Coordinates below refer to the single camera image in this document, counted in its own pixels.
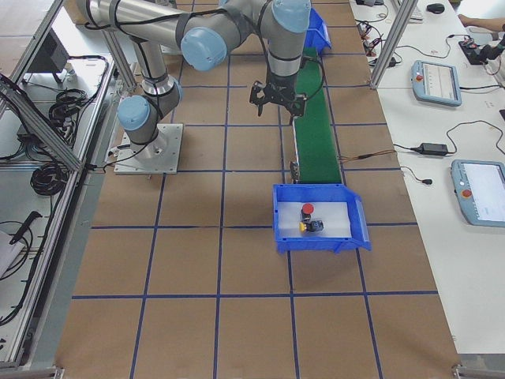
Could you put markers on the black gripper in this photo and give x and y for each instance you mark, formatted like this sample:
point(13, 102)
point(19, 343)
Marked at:
point(274, 90)

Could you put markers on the red push button switch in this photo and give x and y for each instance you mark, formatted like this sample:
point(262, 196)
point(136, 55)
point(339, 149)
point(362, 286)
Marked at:
point(307, 210)

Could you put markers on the yellow push button switch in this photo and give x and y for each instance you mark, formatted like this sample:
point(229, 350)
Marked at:
point(311, 227)

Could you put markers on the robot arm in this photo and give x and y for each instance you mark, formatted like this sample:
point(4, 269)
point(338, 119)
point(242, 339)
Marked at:
point(203, 39)

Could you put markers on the person hand at desk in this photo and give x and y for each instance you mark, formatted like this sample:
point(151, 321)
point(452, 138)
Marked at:
point(466, 21)

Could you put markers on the green conveyor belt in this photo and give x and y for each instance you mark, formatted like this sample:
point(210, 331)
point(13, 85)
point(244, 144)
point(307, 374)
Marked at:
point(316, 159)

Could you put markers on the blue bin on left side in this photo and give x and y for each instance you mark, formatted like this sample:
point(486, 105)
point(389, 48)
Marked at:
point(317, 35)

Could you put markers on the blue bin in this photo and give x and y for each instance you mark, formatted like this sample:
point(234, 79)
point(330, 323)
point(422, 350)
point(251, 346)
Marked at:
point(317, 35)
point(307, 193)

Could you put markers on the white foam pad in right bin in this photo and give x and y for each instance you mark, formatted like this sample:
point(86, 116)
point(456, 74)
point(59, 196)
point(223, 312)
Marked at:
point(333, 215)

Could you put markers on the teach pendant with red button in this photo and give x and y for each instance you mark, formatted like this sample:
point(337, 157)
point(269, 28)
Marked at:
point(436, 83)

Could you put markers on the blue bin on right side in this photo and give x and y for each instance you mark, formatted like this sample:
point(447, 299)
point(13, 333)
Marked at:
point(307, 193)

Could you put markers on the black power brick on desk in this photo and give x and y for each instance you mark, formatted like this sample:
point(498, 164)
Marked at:
point(432, 149)

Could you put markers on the black computer mouse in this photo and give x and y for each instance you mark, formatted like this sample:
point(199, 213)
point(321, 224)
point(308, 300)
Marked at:
point(435, 8)

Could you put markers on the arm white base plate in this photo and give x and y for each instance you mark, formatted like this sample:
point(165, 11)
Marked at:
point(159, 157)

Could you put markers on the aluminium frame post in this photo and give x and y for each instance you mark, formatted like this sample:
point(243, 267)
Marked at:
point(397, 29)

